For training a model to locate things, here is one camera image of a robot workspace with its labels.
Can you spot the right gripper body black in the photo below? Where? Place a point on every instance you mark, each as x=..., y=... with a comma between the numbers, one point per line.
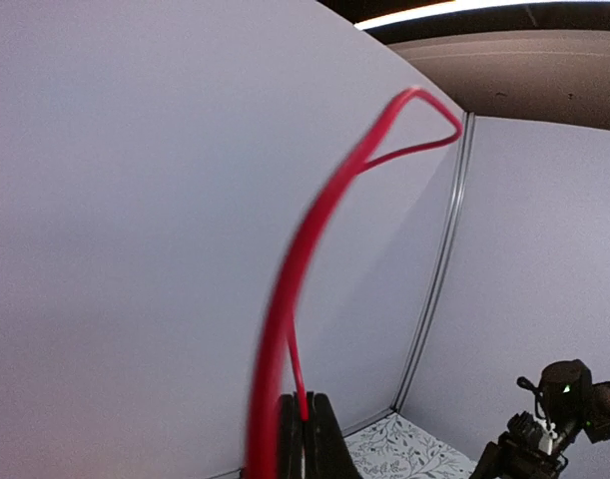
x=507, y=458

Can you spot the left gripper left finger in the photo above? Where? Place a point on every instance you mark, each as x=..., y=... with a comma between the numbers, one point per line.
x=291, y=449

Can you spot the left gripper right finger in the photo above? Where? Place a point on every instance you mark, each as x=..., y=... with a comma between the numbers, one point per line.
x=326, y=453

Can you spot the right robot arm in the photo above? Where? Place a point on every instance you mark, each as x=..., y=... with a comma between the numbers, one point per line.
x=567, y=402

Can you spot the floral tablecloth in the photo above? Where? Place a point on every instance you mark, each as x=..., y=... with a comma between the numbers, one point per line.
x=395, y=448

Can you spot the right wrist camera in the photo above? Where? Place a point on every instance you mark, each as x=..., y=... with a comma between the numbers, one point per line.
x=532, y=433

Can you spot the right aluminium post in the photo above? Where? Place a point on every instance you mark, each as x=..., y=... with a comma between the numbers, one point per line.
x=442, y=258

